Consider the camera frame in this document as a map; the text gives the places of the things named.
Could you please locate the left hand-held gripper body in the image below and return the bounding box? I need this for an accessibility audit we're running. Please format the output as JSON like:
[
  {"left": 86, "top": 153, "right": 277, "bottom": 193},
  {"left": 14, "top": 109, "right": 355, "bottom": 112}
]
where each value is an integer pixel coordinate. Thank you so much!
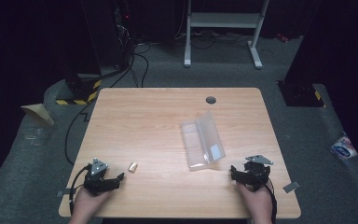
[{"left": 83, "top": 157, "right": 117, "bottom": 197}]

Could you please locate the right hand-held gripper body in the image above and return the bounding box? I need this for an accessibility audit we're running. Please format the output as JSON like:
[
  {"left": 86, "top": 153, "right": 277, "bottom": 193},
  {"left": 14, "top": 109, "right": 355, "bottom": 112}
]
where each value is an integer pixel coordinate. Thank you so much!
[{"left": 241, "top": 154, "right": 274, "bottom": 192}]

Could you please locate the clear plastic box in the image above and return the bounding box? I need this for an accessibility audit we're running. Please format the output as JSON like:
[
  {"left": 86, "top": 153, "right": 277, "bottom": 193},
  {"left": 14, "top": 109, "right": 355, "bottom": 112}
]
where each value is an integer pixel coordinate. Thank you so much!
[{"left": 179, "top": 111, "right": 227, "bottom": 172}]

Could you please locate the person's left hand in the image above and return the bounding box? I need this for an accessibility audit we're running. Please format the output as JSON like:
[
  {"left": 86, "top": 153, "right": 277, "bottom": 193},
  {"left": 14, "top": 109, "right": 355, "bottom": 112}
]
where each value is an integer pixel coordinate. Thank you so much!
[{"left": 69, "top": 188, "right": 114, "bottom": 218}]

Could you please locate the person's right hand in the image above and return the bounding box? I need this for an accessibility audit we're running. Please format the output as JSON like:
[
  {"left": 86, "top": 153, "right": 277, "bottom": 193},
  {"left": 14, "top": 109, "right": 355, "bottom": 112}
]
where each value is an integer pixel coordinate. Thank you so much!
[{"left": 235, "top": 182, "right": 274, "bottom": 218}]

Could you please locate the grey tape strip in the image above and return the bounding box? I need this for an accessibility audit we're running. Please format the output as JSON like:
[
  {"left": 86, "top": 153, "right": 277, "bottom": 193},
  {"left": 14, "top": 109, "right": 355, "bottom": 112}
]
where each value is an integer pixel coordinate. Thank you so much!
[
  {"left": 282, "top": 180, "right": 301, "bottom": 194},
  {"left": 56, "top": 188, "right": 73, "bottom": 198}
]

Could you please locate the white and blue tissue pack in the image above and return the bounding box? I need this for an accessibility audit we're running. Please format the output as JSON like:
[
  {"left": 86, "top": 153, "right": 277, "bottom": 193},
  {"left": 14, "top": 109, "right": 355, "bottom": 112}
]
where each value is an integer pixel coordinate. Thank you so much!
[{"left": 329, "top": 132, "right": 358, "bottom": 161}]

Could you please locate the beige cardboard piece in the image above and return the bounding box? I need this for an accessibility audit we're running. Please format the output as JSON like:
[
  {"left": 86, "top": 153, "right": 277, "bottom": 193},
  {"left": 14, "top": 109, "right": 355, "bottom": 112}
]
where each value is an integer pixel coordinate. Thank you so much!
[{"left": 20, "top": 103, "right": 56, "bottom": 127}]

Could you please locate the black stand with striped base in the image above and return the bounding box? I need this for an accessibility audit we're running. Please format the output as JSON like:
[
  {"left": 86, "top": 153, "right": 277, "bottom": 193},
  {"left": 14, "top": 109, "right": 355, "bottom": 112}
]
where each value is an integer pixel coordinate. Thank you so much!
[
  {"left": 42, "top": 0, "right": 133, "bottom": 105},
  {"left": 277, "top": 0, "right": 337, "bottom": 108}
]

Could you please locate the white metal stand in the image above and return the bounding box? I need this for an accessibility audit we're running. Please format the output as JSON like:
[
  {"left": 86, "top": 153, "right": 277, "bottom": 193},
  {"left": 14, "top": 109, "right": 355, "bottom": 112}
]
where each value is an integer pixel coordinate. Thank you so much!
[{"left": 183, "top": 0, "right": 270, "bottom": 70}]

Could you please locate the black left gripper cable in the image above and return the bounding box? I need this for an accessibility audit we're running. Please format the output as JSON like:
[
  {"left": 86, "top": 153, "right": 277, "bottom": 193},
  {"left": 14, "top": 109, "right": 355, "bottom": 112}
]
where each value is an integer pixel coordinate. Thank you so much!
[{"left": 68, "top": 163, "right": 93, "bottom": 217}]

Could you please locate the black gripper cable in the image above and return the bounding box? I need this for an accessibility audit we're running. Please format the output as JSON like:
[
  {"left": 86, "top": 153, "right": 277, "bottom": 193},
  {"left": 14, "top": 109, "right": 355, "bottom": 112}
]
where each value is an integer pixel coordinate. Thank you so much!
[
  {"left": 250, "top": 170, "right": 278, "bottom": 224},
  {"left": 68, "top": 163, "right": 93, "bottom": 217}
]

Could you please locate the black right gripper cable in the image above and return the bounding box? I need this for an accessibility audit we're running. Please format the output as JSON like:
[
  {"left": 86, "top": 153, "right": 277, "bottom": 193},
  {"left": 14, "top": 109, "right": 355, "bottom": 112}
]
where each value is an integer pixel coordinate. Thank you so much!
[{"left": 250, "top": 170, "right": 278, "bottom": 224}]

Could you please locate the long black floor cable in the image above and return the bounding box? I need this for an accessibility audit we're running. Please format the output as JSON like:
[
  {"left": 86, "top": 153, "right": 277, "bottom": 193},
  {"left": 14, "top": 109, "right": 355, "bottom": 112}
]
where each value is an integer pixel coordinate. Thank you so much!
[{"left": 63, "top": 43, "right": 136, "bottom": 166}]

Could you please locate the looped black floor cable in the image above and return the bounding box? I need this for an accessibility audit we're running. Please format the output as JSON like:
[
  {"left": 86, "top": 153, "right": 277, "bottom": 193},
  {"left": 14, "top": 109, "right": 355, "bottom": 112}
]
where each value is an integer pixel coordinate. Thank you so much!
[{"left": 132, "top": 42, "right": 153, "bottom": 89}]

